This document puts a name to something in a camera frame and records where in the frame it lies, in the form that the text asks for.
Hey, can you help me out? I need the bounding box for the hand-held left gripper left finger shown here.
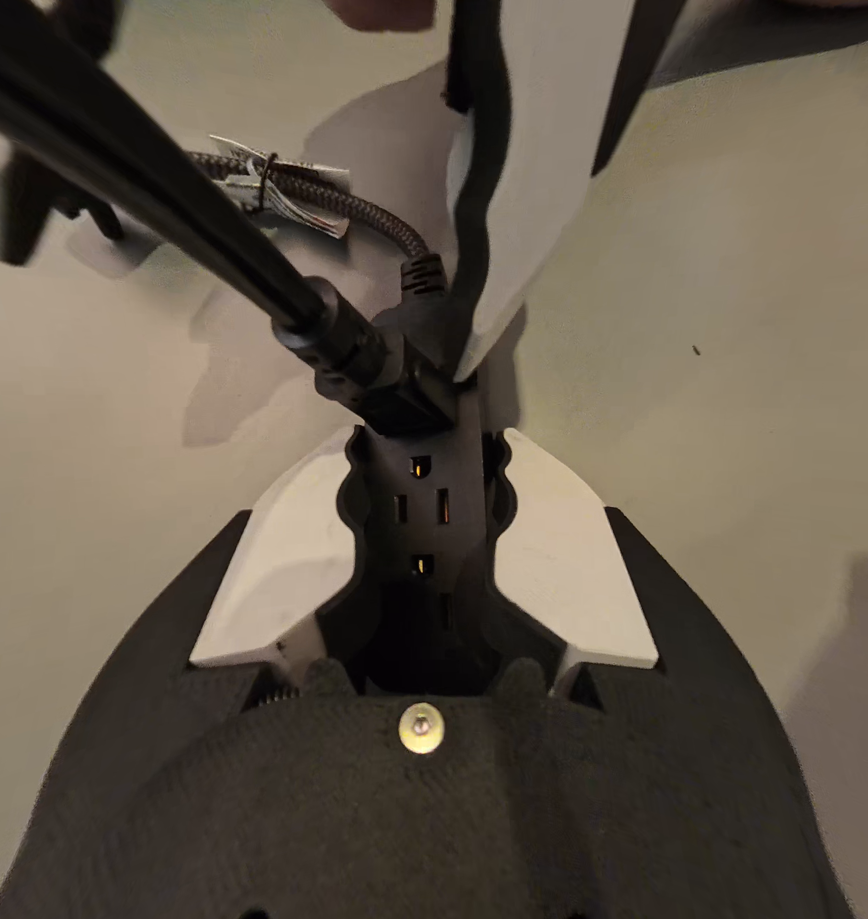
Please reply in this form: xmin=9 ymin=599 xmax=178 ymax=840
xmin=190 ymin=426 xmax=384 ymax=697

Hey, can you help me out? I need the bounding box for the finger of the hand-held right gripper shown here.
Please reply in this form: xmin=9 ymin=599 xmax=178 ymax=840
xmin=448 ymin=0 xmax=637 ymax=383

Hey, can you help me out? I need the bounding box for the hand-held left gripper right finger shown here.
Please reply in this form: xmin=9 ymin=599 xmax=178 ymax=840
xmin=477 ymin=428 xmax=661 ymax=696

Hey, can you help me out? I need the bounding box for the black power strip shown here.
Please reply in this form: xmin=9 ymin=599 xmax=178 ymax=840
xmin=353 ymin=305 xmax=494 ymax=694

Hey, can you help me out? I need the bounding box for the braided power strip cable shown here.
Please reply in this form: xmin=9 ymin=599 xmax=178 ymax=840
xmin=0 ymin=133 xmax=451 ymax=301

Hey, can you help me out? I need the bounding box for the black power cord with plug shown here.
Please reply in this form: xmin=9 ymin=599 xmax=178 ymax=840
xmin=0 ymin=0 xmax=465 ymax=440

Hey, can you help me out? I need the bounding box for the person's right hand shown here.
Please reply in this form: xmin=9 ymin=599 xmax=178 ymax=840
xmin=329 ymin=0 xmax=435 ymax=33

